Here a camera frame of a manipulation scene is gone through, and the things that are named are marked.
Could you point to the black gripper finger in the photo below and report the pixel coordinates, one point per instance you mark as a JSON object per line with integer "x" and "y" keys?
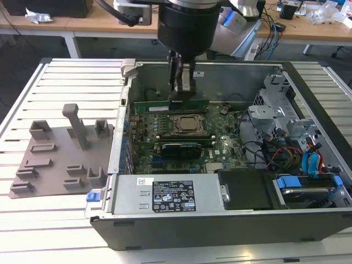
{"x": 176, "y": 82}

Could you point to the green RAM stick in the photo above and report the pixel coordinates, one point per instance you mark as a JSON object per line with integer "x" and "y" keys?
{"x": 148, "y": 105}
{"x": 198, "y": 105}

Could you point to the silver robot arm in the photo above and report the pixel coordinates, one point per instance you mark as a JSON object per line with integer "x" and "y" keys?
{"x": 247, "y": 9}

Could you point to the black RAM slot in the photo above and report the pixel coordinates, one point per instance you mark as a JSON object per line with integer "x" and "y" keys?
{"x": 170, "y": 138}
{"x": 170, "y": 141}

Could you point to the silver CPU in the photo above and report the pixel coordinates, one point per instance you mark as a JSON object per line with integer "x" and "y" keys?
{"x": 189, "y": 123}

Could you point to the CPU socket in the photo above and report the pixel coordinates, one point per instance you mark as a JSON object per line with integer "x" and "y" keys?
{"x": 176, "y": 132}

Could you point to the gray case latch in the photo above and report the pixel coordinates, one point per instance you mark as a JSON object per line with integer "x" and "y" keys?
{"x": 127, "y": 67}

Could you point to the round coin battery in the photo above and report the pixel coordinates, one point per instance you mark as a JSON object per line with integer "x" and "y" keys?
{"x": 224, "y": 110}

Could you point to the green motherboard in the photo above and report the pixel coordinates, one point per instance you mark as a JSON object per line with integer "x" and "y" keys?
{"x": 220, "y": 132}

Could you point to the black graphics card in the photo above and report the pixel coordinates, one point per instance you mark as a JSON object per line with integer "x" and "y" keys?
{"x": 181, "y": 151}

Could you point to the white power strip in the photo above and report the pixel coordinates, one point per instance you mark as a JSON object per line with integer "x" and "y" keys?
{"x": 253, "y": 52}

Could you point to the silver metal drive cage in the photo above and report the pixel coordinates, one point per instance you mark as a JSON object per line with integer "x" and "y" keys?
{"x": 264, "y": 112}

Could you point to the silver chipset heatsink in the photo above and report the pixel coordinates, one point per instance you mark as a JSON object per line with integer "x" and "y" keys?
{"x": 212, "y": 168}

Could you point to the small black box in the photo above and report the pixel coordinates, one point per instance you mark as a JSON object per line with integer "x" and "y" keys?
{"x": 281, "y": 27}

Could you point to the black cup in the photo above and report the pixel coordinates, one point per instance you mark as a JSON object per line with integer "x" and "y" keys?
{"x": 289, "y": 11}

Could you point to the black plastic air shroud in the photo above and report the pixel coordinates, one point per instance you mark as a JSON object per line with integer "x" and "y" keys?
{"x": 244, "y": 187}

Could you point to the silver power supply unit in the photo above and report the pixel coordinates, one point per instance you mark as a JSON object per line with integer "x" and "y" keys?
{"x": 132, "y": 203}

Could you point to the wooden desk white legs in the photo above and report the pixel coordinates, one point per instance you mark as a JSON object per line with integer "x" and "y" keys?
{"x": 316, "y": 33}
{"x": 55, "y": 26}

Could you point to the clear plastic bags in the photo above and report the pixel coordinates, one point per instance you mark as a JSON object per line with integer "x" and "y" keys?
{"x": 327, "y": 12}

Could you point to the black box device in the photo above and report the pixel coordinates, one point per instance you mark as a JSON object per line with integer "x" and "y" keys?
{"x": 46, "y": 8}

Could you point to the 3D-printed parts rack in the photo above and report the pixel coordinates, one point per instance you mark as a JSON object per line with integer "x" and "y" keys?
{"x": 60, "y": 165}

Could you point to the blue case latch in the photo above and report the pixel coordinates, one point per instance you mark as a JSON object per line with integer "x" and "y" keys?
{"x": 92, "y": 197}

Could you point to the crumpled white wrapper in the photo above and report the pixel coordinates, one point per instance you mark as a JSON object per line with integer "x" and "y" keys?
{"x": 38, "y": 16}

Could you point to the hard disk in blue carrier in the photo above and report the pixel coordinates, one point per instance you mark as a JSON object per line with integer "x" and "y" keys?
{"x": 288, "y": 182}

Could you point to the black PC case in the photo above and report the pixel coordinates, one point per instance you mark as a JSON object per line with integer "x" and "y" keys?
{"x": 192, "y": 233}

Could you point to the black chair base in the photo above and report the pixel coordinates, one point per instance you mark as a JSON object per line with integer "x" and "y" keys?
{"x": 339, "y": 51}

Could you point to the pale wrist camera mount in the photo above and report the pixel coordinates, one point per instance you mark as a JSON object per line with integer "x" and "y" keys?
{"x": 143, "y": 13}

